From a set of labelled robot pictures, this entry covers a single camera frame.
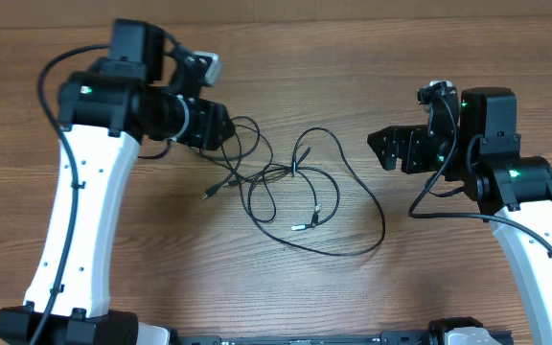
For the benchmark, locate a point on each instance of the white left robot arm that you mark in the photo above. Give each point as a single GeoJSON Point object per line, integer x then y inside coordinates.
{"type": "Point", "coordinates": [144, 84]}

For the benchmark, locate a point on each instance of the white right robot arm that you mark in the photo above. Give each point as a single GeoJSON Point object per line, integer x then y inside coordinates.
{"type": "Point", "coordinates": [471, 136]}

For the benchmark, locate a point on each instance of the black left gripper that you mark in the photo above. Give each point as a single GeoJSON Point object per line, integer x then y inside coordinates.
{"type": "Point", "coordinates": [204, 125]}

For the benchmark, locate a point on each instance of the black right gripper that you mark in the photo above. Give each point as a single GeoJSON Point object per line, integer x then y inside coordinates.
{"type": "Point", "coordinates": [420, 149]}

